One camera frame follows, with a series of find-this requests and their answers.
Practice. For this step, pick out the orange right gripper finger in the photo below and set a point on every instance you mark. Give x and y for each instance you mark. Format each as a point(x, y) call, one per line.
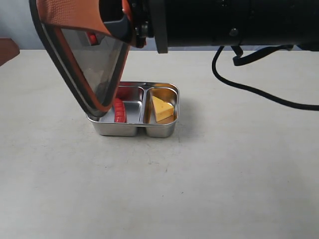
point(106, 17)

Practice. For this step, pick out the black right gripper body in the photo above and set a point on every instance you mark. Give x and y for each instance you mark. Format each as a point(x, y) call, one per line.
point(148, 20)

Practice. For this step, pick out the dark transparent lunch box lid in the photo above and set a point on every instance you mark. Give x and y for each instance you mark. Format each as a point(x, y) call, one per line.
point(91, 64)

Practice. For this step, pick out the yellow toy cheese wedge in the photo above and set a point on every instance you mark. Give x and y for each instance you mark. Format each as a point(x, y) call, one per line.
point(162, 109)

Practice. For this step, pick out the red toy sausage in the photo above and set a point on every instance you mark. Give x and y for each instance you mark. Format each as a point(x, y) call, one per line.
point(119, 106)

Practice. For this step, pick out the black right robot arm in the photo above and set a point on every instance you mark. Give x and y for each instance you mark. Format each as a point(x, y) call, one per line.
point(179, 23)

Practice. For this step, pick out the blue-grey backdrop cloth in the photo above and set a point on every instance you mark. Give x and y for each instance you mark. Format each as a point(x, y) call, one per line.
point(16, 23)

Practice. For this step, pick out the stainless steel lunch box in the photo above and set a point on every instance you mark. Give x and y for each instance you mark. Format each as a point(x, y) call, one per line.
point(137, 99)

